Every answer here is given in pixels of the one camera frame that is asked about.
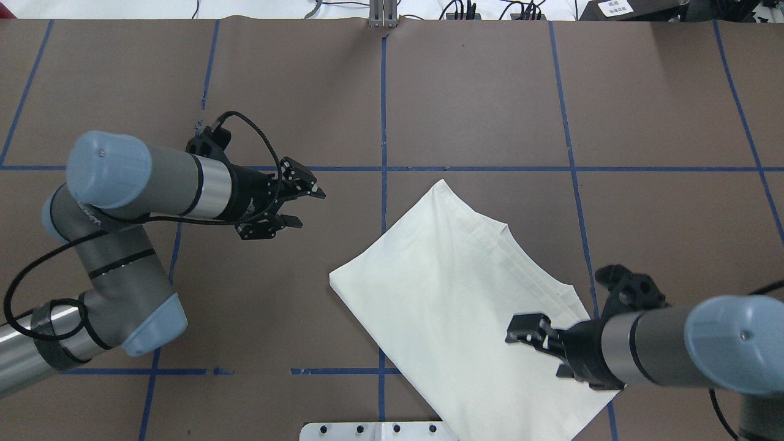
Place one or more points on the white long-sleeve cat shirt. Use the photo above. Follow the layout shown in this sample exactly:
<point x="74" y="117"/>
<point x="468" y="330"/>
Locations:
<point x="437" y="293"/>

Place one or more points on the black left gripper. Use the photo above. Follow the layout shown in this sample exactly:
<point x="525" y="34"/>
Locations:
<point x="250" y="195"/>

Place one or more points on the left robot arm grey silver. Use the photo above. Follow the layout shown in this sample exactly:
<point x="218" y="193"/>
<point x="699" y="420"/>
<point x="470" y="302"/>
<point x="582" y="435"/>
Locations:
<point x="114" y="184"/>

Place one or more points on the right robot arm grey silver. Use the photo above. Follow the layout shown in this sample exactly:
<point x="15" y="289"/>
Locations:
<point x="728" y="342"/>

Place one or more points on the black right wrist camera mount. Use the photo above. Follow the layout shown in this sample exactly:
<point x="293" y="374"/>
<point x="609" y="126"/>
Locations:
<point x="628" y="291"/>

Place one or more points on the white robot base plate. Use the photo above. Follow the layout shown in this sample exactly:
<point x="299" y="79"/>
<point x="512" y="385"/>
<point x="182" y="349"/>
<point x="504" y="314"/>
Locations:
<point x="406" y="430"/>

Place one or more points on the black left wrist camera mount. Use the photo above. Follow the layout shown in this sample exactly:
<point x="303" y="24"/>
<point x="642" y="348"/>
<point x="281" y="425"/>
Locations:
<point x="211" y="143"/>

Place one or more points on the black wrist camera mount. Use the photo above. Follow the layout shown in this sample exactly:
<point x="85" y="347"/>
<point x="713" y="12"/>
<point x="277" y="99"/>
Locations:
<point x="211" y="143"/>
<point x="628" y="291"/>

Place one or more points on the black box with label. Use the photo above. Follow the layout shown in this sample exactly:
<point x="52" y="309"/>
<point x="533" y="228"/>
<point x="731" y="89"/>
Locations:
<point x="643" y="11"/>

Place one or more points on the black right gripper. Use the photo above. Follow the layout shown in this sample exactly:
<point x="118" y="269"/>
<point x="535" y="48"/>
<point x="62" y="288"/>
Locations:
<point x="583" y="353"/>

